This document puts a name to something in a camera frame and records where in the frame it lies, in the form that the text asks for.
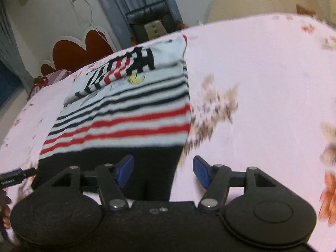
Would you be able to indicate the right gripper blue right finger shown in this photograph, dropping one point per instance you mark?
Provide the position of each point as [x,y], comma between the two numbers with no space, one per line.
[202,171]

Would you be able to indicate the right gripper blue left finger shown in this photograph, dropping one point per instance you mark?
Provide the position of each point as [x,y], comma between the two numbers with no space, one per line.
[123,170]

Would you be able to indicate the striped red black white sweater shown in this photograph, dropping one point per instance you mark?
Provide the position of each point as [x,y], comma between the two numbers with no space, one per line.
[136,104]

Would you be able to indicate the person left hand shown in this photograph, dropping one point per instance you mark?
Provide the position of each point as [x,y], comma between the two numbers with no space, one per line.
[5,210]

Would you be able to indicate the striped pink pillow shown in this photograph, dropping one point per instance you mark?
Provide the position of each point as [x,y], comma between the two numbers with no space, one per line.
[41,82]

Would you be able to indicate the pink floral bed sheet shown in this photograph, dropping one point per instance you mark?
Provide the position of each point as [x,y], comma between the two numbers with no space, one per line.
[262,96]

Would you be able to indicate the grey left window curtain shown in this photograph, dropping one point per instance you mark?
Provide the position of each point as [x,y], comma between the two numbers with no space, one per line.
[10,55]

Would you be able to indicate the red heart-shaped headboard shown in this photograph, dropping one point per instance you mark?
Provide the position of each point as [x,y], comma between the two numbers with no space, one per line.
[71,54]

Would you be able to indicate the black leather chair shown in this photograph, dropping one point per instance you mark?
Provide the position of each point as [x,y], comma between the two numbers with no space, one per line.
[151,22]

